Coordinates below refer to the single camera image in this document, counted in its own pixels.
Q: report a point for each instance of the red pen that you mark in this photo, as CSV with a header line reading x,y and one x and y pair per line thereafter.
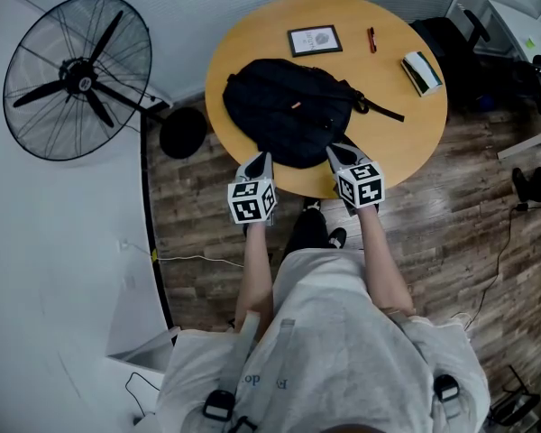
x,y
372,41

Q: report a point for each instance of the person's left shoe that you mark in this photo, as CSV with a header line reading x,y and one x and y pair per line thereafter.
x,y
312,205

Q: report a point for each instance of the person's left forearm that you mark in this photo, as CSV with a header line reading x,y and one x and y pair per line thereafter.
x,y
254,278

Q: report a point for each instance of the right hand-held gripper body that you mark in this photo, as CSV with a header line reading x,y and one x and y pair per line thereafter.
x,y
360,185

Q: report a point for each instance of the white wall socket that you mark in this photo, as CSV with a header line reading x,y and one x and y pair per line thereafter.
x,y
124,245

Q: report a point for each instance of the black standing fan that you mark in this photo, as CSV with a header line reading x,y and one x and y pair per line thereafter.
x,y
81,79

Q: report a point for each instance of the black framed picture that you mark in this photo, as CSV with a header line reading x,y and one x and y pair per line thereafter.
x,y
314,41

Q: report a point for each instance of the black metal rack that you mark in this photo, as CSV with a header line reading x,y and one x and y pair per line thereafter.
x,y
516,406

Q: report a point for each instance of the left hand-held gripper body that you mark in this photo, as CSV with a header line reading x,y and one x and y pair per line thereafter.
x,y
252,201

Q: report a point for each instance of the black office chair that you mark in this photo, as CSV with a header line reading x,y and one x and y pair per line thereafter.
x,y
446,61

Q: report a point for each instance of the black backpack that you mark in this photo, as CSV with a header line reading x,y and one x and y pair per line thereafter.
x,y
284,106

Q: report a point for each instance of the person's right shoe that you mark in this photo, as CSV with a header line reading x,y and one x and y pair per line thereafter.
x,y
337,238

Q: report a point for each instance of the person's shoe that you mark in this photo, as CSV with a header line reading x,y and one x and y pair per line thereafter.
x,y
337,238
312,205

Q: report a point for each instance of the green sticky note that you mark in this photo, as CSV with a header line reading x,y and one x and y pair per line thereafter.
x,y
530,42

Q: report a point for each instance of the white desk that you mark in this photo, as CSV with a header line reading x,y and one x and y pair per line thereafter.
x,y
518,23

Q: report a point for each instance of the round wooden table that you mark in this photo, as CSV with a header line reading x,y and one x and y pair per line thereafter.
x,y
387,142

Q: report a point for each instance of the person's right forearm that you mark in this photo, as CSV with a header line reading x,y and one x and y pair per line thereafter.
x,y
381,260

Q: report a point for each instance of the white cabinet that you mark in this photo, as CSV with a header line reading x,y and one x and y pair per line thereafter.
x,y
140,361

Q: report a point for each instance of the white and green tissue box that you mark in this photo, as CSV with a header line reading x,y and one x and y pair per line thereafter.
x,y
421,75

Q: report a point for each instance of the person's grey shirt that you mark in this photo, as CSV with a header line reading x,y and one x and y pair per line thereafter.
x,y
333,350

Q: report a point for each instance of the person's black trousers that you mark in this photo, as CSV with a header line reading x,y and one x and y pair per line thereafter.
x,y
304,233

